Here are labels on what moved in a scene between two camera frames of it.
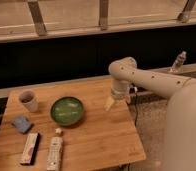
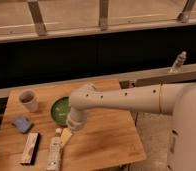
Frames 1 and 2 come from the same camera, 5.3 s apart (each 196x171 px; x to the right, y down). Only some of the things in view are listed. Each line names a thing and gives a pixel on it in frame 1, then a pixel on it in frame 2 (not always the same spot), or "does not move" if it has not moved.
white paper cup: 30,100 does not move
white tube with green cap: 55,159 does not move
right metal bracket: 186,13 does not move
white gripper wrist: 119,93 -> 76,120
